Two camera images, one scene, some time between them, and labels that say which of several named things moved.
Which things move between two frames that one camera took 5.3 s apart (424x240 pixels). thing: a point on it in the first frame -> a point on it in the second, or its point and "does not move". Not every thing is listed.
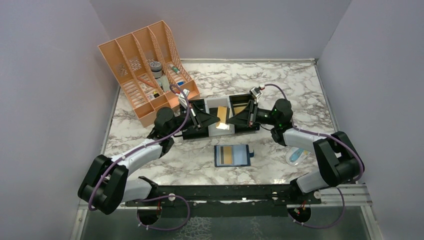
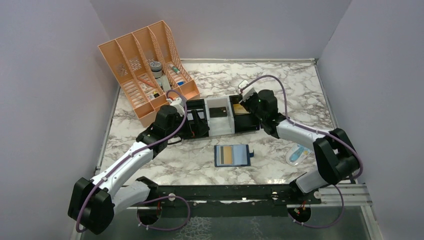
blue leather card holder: (232, 155) does not move
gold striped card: (226, 155) does not move
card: (221, 113) -> (239, 109)
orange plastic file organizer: (147, 63) does not move
